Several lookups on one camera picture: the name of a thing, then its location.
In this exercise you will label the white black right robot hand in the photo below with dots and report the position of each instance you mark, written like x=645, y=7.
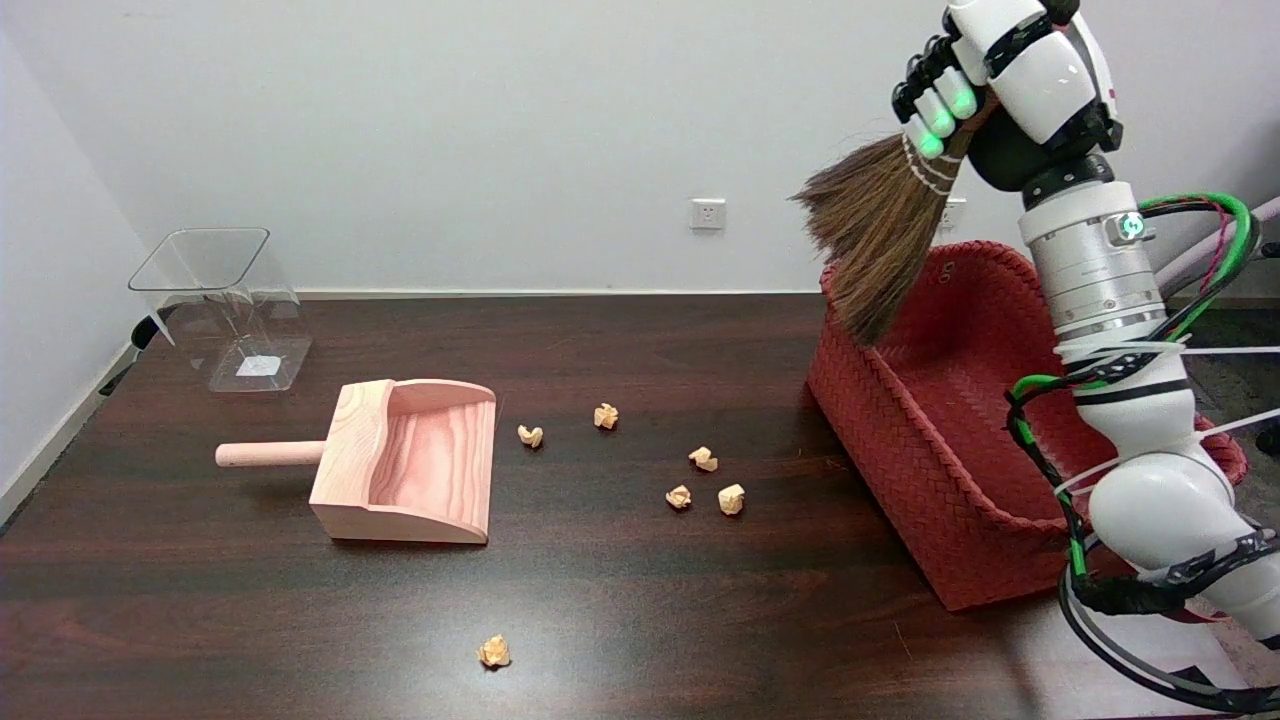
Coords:
x=1040, y=80

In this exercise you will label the brown straw hand broom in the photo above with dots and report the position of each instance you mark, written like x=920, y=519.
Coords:
x=880, y=230

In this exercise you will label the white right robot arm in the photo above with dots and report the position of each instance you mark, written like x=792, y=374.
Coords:
x=1110, y=290

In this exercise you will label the red woven basket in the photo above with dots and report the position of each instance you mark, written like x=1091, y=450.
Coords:
x=950, y=460

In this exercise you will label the crumpled paper ball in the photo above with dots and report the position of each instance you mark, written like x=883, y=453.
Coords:
x=704, y=459
x=679, y=496
x=494, y=651
x=530, y=436
x=731, y=499
x=605, y=416

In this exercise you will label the wooden dustpan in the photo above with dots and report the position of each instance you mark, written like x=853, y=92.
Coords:
x=400, y=470

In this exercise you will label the clear plastic container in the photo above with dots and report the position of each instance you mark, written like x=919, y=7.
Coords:
x=235, y=300

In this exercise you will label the white wall socket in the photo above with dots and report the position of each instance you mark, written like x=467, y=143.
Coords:
x=708, y=214
x=955, y=213

